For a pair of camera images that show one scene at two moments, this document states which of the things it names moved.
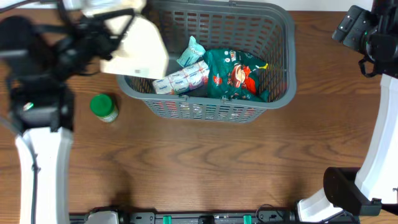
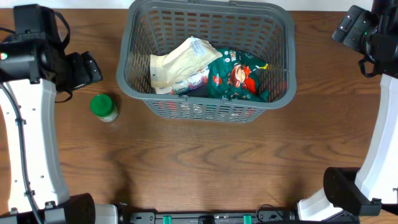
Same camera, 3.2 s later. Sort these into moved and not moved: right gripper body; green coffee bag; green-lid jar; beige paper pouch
Moved: beige paper pouch
Not moved: green-lid jar; green coffee bag; right gripper body
